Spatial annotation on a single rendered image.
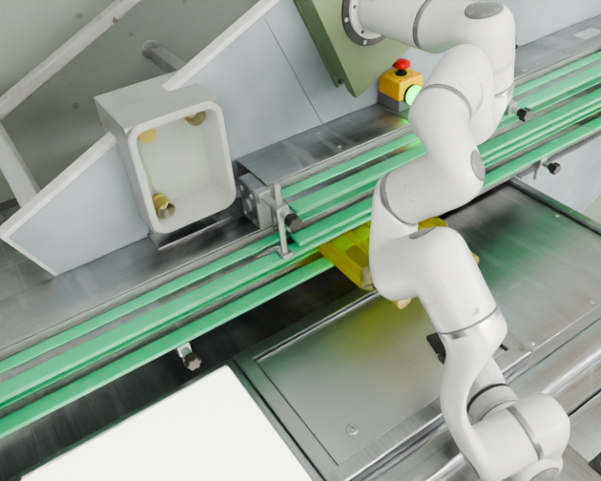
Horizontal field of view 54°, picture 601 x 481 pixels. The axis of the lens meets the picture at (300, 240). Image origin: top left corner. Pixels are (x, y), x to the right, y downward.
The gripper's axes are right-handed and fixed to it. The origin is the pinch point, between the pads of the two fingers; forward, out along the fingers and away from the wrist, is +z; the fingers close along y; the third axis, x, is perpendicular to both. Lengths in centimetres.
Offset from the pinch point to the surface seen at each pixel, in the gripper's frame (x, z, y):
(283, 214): 19.7, 23.1, 15.3
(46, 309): 64, 26, 6
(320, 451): 25.2, -6.8, -12.3
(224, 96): 23, 46, 29
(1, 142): 70, 72, 16
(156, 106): 36, 38, 33
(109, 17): 40, 98, 31
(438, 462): 7.5, -15.1, -13.2
